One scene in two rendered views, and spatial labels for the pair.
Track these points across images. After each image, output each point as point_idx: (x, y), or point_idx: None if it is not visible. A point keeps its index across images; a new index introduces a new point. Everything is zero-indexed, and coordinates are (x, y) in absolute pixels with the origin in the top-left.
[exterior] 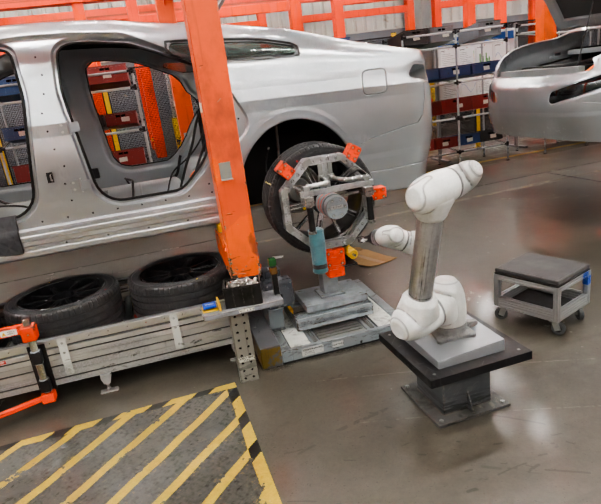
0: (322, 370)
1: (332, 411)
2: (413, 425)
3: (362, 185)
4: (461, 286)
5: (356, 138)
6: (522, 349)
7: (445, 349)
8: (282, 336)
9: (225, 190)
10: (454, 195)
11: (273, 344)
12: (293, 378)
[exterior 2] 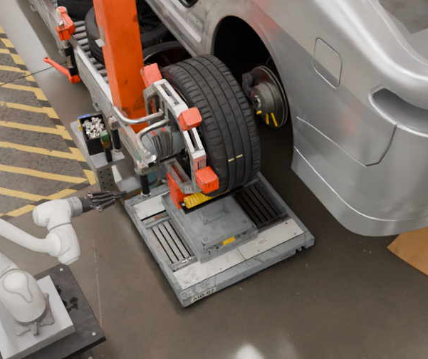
0: (111, 241)
1: (43, 258)
2: None
3: (142, 157)
4: (11, 298)
5: (297, 107)
6: None
7: (1, 311)
8: (157, 194)
9: (104, 50)
10: None
11: (123, 189)
12: (100, 221)
